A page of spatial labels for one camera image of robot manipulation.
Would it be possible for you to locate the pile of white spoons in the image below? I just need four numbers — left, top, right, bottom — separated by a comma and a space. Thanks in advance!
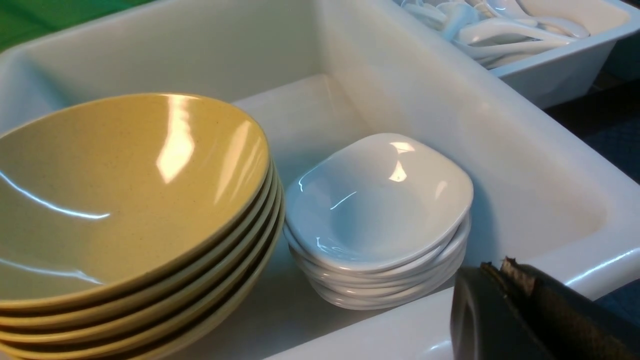
396, 0, 591, 69

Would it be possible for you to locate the yellow noodle bowl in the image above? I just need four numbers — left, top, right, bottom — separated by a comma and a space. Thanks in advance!
1, 185, 285, 360
0, 195, 286, 360
1, 93, 271, 314
1, 163, 278, 333
1, 175, 284, 357

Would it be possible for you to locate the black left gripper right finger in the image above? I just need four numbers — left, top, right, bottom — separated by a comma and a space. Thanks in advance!
480, 257, 639, 360

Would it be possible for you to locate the large white plastic bin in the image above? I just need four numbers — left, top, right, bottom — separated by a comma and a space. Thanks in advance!
0, 0, 640, 360

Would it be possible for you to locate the white spoon bin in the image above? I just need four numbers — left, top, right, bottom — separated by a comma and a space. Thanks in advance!
390, 0, 640, 110

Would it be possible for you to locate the white square dish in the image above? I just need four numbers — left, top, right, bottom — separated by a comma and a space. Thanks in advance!
308, 253, 465, 309
310, 269, 457, 311

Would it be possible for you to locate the top white stacked dish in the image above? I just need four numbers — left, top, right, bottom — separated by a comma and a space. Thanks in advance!
286, 133, 474, 274

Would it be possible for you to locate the top yellow noodle bowl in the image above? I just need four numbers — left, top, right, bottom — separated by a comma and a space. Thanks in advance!
1, 93, 271, 314

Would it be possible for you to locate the white stacked dish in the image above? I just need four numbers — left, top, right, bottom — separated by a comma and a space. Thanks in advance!
286, 133, 474, 274
307, 241, 467, 298
283, 214, 473, 289

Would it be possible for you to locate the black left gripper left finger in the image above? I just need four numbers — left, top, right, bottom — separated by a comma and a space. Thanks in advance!
449, 266, 555, 360

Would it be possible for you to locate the green cloth backdrop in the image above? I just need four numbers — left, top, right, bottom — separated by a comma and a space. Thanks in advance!
0, 0, 149, 51

